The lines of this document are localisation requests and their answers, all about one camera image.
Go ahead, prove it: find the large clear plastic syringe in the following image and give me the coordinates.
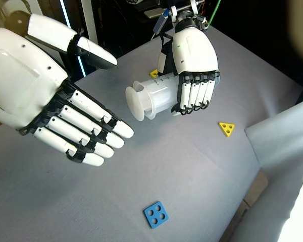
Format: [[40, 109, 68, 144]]
[[125, 73, 220, 122]]

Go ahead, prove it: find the flat grey device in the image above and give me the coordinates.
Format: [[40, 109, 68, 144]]
[[144, 9, 165, 19]]

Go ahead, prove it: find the yellow triangle three-hole block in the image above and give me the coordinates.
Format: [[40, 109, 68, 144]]
[[218, 122, 235, 138]]

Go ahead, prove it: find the grey table cloth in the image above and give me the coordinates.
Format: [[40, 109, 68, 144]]
[[0, 25, 303, 242]]

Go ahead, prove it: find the white draped fabric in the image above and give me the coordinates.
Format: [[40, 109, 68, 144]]
[[218, 97, 303, 242]]

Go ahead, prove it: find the thin lit light strip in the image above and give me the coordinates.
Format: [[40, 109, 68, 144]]
[[60, 0, 87, 76]]

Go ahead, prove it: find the brown cardboard box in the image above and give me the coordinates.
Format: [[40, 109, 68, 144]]
[[238, 169, 269, 222]]

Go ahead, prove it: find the blue square four-hole block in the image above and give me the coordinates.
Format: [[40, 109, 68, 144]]
[[143, 201, 169, 229]]

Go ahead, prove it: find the green cable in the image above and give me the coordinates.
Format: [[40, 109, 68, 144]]
[[208, 0, 222, 26]]

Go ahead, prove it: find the blue plug with cable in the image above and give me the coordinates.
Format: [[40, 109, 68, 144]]
[[151, 8, 170, 41]]

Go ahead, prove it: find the white upright post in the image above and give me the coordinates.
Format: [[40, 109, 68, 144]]
[[80, 0, 99, 43]]

